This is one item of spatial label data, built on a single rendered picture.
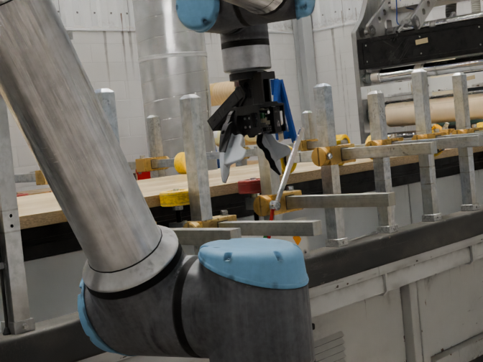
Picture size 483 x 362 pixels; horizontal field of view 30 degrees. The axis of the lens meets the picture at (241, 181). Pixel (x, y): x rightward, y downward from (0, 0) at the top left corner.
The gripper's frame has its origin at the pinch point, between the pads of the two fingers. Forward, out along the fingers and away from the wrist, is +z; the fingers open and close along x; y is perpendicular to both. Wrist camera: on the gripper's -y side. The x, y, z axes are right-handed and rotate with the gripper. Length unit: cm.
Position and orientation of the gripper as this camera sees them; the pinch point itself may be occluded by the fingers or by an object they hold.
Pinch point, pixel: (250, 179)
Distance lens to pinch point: 170.2
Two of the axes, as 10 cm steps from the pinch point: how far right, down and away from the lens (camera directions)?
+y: 7.0, -0.3, -7.1
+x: 7.1, -1.0, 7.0
